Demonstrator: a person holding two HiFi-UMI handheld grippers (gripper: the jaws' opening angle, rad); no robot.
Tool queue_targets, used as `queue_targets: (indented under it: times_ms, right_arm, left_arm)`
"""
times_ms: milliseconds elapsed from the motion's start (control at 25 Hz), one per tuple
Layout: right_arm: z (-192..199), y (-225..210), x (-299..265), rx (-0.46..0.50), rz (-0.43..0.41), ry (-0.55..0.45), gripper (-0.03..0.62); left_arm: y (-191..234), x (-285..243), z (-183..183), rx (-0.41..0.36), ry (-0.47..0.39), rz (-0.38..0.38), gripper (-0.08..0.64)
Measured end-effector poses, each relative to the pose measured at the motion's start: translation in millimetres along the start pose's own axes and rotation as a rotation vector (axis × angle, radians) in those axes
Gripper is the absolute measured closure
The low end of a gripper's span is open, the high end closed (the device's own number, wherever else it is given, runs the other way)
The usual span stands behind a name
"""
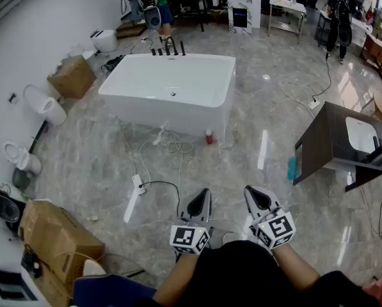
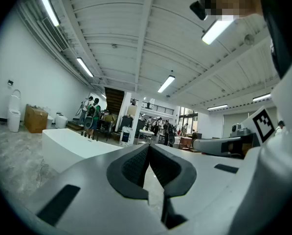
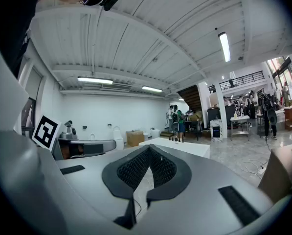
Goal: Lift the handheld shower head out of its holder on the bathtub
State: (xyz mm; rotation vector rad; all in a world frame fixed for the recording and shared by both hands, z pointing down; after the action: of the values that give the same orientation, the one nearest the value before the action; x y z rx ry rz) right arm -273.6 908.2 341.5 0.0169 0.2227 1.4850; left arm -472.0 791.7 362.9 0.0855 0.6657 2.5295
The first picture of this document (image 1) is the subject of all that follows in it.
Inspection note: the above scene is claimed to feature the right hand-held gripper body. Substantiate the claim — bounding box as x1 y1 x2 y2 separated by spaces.
248 206 298 252

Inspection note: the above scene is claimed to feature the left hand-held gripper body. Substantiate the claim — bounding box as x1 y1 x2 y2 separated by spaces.
170 215 215 256

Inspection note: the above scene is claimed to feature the white bathtub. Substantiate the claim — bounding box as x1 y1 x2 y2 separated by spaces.
98 53 237 142

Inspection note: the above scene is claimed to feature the person's left forearm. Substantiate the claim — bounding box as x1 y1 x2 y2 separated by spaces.
153 252 200 307

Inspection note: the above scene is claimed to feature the person's right forearm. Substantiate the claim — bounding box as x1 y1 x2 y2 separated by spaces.
271 243 321 291

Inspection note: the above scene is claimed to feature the black curved bathtub spout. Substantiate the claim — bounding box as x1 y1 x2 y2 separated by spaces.
162 35 175 56

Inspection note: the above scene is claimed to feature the long white flat strip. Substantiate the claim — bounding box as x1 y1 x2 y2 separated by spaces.
123 192 140 224

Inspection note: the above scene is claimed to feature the person's black clothing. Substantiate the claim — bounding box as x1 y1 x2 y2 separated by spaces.
164 239 381 307

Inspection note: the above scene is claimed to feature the dark wooden vanity cabinet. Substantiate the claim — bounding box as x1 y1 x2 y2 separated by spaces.
292 100 382 193

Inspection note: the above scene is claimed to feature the blue chair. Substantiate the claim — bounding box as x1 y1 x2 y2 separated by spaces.
72 274 158 307

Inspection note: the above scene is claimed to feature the white sink basin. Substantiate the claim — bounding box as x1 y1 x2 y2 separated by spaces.
345 116 381 155

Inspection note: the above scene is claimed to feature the black sink faucet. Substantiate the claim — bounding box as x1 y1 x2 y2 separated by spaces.
365 135 382 163

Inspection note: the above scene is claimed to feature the large brown cardboard box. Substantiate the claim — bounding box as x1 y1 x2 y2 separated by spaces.
17 199 106 307

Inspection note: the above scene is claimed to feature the small brown cardboard box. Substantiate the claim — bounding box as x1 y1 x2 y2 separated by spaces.
47 54 97 100

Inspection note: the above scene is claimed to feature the black round lens device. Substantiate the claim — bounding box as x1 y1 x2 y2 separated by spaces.
0 180 27 233

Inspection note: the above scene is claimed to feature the brown wooden table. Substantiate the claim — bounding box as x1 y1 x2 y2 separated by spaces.
360 33 382 70

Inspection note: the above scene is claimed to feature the white appliance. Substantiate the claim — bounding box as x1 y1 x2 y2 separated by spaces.
0 256 51 307

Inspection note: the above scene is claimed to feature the white metal table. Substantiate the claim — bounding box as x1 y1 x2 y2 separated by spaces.
267 0 308 45

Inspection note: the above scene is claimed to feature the white tangled hose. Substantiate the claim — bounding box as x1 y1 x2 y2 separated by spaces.
122 120 195 188

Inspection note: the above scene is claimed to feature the white cable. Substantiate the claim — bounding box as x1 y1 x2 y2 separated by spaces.
281 80 317 109

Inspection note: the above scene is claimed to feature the marble pattern pedestal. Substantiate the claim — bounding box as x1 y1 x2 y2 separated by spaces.
227 0 262 36

